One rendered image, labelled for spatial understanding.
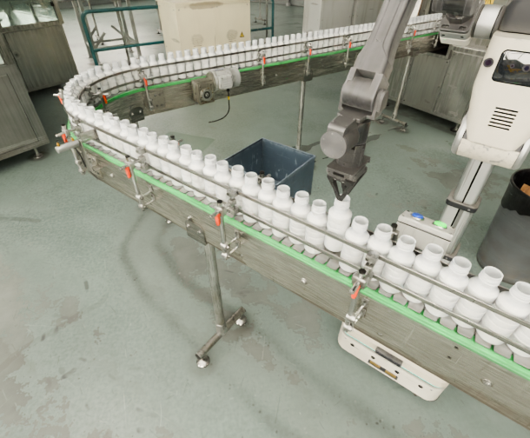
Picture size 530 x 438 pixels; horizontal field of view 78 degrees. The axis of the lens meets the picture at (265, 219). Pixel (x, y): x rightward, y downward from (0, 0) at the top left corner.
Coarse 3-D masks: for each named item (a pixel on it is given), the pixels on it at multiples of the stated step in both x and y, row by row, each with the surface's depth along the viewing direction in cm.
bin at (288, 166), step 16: (256, 144) 163; (272, 144) 163; (240, 160) 157; (256, 160) 168; (272, 160) 168; (288, 160) 162; (304, 160) 156; (272, 176) 175; (288, 176) 137; (304, 176) 150
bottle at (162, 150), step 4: (160, 136) 117; (164, 136) 118; (168, 136) 117; (160, 140) 116; (164, 140) 116; (168, 140) 116; (160, 144) 116; (164, 144) 116; (160, 148) 118; (164, 148) 117; (160, 152) 117; (164, 152) 117; (164, 156) 118; (160, 160) 120; (164, 164) 120; (168, 164) 120; (164, 168) 121; (168, 168) 121; (168, 172) 122; (164, 176) 124; (168, 180) 125
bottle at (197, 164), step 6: (192, 150) 109; (198, 150) 109; (192, 156) 107; (198, 156) 107; (192, 162) 109; (198, 162) 108; (204, 162) 111; (192, 168) 109; (198, 168) 109; (192, 174) 111; (192, 180) 113; (198, 180) 111; (198, 186) 113; (204, 186) 114; (198, 192) 115
